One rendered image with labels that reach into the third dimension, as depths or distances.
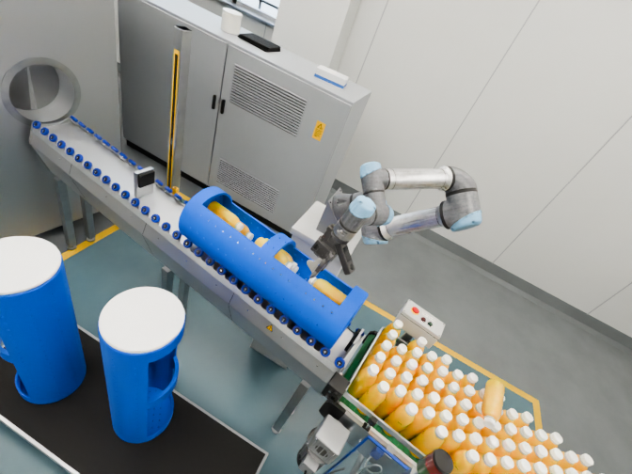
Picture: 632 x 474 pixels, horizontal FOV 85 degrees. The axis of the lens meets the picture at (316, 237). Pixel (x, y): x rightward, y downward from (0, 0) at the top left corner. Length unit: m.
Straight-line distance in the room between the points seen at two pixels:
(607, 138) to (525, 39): 1.13
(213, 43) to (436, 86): 2.08
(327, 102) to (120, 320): 2.00
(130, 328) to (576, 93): 3.69
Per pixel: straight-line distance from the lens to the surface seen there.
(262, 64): 2.91
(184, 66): 2.07
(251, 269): 1.46
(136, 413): 1.80
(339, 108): 2.69
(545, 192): 4.11
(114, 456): 2.15
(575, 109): 3.90
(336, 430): 1.54
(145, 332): 1.38
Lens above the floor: 2.21
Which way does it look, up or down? 39 degrees down
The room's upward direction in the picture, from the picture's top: 24 degrees clockwise
